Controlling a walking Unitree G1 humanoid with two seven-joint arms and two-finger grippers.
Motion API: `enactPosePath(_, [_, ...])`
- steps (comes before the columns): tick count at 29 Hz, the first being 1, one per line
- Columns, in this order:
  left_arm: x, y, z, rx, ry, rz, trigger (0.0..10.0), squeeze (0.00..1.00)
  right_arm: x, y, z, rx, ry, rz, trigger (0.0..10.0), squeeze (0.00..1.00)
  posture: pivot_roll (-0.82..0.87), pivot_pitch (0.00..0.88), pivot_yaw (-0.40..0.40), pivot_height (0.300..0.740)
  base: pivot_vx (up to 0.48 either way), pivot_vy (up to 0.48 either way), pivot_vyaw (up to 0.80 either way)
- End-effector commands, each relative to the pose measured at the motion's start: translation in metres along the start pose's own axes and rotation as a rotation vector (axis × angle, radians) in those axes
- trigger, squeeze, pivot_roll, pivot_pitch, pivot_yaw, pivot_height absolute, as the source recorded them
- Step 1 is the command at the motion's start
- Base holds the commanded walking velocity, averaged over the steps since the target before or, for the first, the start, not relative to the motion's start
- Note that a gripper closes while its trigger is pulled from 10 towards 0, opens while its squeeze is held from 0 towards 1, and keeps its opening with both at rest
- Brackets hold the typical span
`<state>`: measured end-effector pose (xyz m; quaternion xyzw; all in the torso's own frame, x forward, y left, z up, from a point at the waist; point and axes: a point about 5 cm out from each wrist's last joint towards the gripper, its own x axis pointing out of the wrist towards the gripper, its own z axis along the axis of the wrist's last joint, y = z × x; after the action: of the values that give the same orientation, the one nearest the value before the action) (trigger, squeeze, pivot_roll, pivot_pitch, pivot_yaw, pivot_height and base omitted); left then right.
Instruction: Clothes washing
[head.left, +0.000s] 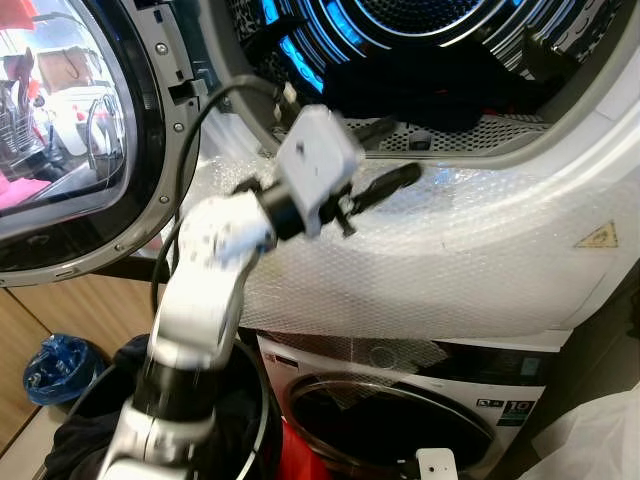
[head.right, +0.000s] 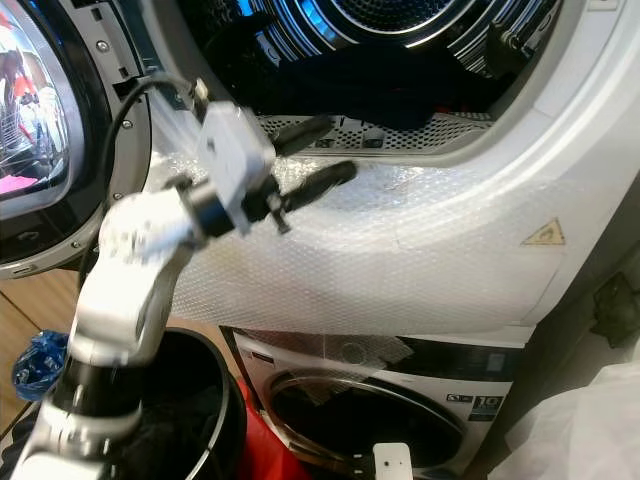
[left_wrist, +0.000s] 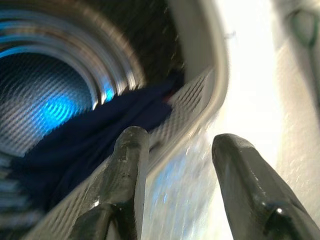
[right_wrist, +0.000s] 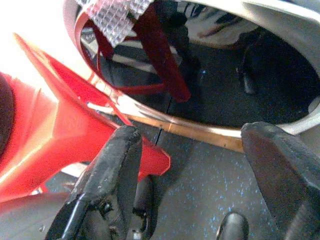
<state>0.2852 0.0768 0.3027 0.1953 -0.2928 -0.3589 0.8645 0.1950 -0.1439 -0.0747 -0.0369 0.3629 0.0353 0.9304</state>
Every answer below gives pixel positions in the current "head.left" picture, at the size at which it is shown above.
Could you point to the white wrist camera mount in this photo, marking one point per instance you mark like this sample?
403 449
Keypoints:
436 465
318 155

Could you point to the blue plastic bag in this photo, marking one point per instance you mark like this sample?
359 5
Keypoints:
58 370

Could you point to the black round laundry basket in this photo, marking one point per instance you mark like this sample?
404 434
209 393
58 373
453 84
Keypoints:
268 420

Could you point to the dark clothes in basket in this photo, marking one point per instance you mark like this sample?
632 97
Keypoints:
232 425

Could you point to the white plastic bag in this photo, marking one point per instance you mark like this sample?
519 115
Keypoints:
590 440

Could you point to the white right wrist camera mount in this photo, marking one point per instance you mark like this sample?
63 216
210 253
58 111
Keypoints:
436 465

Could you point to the white front-load washing machine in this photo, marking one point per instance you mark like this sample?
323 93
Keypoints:
400 390

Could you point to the yellow triangle warning sticker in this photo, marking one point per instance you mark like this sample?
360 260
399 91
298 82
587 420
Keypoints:
600 239

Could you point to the red plastic item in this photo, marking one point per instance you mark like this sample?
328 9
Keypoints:
300 455

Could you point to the white tumble dryer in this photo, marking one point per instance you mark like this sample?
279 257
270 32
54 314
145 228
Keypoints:
590 150

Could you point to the washer energy label sticker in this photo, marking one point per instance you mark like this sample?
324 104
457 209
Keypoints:
505 412

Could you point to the round glass dryer door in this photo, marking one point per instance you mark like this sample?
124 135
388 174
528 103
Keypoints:
70 110

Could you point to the dark clothes in drum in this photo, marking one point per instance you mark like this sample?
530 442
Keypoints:
420 90

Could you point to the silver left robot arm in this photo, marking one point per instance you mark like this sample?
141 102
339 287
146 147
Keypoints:
195 310

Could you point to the perforated metal lint filter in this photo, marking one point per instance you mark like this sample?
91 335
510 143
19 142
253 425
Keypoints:
480 136

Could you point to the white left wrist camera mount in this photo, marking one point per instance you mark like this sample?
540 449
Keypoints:
318 155

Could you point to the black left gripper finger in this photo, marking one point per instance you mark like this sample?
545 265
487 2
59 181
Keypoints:
375 131
390 182

